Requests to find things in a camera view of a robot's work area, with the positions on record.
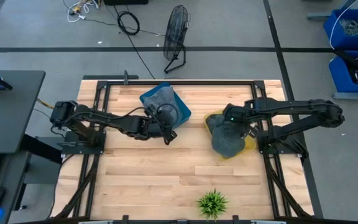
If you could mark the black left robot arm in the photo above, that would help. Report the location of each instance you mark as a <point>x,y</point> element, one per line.
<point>117,119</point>

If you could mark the green artificial plant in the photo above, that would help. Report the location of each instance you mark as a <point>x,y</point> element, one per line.
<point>212,203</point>

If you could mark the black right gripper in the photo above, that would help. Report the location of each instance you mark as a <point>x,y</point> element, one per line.
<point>235,115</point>

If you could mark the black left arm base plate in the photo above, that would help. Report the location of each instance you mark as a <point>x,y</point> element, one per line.
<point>73,149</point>

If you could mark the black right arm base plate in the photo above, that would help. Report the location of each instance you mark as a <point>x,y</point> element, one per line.
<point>291,149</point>

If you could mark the black computer box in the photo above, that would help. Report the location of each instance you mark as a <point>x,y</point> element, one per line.
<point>126,2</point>

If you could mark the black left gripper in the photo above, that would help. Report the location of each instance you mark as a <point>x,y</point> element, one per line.
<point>163,123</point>

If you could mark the grey cloth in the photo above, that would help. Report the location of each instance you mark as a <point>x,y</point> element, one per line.
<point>228,143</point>

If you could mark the blue plastic bin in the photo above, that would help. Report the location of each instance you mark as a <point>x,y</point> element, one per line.
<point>183,113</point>

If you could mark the black aluminium table frame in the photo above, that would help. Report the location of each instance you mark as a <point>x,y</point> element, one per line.
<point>179,83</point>

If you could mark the grey cap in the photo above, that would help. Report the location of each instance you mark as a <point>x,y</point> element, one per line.
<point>162,98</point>

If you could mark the blue storage bin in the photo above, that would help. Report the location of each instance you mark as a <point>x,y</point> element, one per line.
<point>337,39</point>
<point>340,81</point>

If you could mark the black floor fan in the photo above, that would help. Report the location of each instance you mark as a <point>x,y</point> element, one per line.
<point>176,31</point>

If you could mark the black desk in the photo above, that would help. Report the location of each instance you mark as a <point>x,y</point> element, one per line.
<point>8,112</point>

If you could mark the yellow plastic bin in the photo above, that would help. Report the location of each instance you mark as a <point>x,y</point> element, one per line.
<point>250,146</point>

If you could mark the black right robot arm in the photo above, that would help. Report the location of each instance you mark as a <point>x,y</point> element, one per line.
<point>291,105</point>

